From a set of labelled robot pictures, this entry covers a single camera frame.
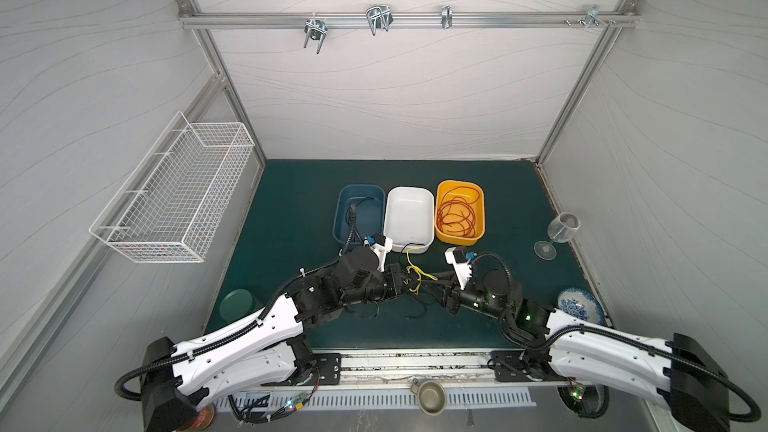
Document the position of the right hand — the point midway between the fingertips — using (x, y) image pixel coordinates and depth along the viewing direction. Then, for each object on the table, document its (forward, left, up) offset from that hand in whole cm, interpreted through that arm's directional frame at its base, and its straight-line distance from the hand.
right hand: (429, 273), depth 73 cm
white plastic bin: (+27, +5, -15) cm, 31 cm away
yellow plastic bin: (+18, -10, -13) cm, 24 cm away
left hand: (-4, +2, +5) cm, 7 cm away
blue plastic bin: (+28, +19, -14) cm, 36 cm away
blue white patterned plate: (-1, -44, -15) cm, 47 cm away
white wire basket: (+7, +61, +16) cm, 63 cm away
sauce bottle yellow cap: (-31, +48, -9) cm, 58 cm away
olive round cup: (-24, -1, -15) cm, 28 cm away
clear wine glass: (+18, -39, -5) cm, 43 cm away
